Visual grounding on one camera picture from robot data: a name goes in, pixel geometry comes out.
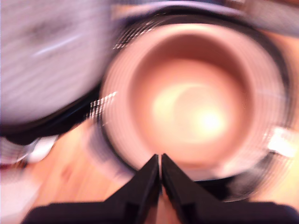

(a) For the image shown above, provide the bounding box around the copper-coloured cooking pot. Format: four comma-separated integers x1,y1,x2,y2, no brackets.
100,22,285,181

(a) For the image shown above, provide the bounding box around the rice cooker lid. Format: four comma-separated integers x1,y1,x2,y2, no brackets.
0,0,124,147

